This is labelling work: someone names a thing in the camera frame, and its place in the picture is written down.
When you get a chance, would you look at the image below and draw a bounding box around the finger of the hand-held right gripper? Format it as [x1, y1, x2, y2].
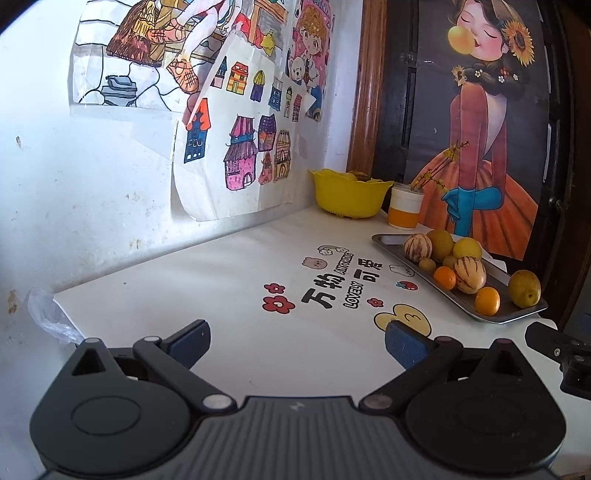
[525, 320, 591, 366]
[560, 355, 591, 402]

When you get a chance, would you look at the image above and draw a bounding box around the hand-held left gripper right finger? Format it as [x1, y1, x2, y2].
[358, 320, 526, 415]

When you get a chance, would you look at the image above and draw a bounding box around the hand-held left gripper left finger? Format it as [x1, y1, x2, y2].
[69, 318, 238, 415]

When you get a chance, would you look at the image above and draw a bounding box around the yellow-brown round fruit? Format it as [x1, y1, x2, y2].
[426, 229, 455, 259]
[508, 270, 542, 308]

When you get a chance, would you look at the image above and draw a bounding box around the small orange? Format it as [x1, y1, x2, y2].
[433, 266, 457, 291]
[475, 287, 501, 316]

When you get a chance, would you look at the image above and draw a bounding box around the striped pepino melon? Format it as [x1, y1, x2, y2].
[452, 256, 487, 295]
[403, 234, 433, 263]

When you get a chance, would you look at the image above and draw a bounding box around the metal tray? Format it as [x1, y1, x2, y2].
[372, 233, 549, 325]

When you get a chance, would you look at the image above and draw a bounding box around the bright yellow lemon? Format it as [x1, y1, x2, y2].
[452, 237, 483, 261]

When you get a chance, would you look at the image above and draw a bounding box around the white printed table cover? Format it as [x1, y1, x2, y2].
[53, 203, 591, 416]

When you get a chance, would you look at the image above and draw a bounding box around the clear plastic wrap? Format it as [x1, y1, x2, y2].
[28, 288, 86, 345]

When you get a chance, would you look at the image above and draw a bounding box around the white and orange cup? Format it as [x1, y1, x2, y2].
[388, 182, 424, 230]

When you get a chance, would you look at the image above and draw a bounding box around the colourful houses drawing sheet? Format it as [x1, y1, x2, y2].
[171, 34, 326, 222]

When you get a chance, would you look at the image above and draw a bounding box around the yellow petal-rim bowl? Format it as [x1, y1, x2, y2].
[308, 168, 393, 220]

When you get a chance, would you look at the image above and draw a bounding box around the short yellow blossom twig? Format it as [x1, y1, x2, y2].
[410, 168, 448, 191]

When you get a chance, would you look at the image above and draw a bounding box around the large coloured drawing sheet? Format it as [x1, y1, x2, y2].
[69, 0, 296, 112]

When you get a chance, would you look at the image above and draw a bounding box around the teddy bear drawing sheet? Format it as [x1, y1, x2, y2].
[286, 0, 334, 123]

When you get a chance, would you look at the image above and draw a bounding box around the orange dress wall poster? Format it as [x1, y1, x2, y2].
[401, 0, 552, 260]

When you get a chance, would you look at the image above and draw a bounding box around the brown wooden door frame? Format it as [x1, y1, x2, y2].
[346, 0, 389, 178]

